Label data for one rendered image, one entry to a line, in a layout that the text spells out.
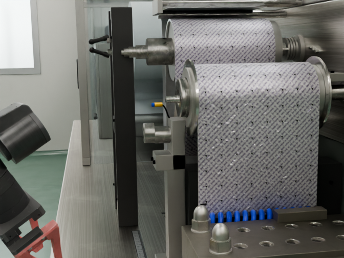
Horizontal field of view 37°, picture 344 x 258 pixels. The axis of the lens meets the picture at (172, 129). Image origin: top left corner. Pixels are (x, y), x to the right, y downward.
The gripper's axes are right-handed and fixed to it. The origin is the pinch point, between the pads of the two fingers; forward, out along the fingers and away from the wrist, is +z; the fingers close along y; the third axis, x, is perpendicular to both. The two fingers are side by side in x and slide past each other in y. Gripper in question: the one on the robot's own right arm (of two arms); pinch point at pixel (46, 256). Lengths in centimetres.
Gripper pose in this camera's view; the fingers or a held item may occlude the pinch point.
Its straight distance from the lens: 79.9
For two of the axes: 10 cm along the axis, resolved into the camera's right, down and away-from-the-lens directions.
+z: 4.4, 8.1, 3.9
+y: -5.1, -1.3, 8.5
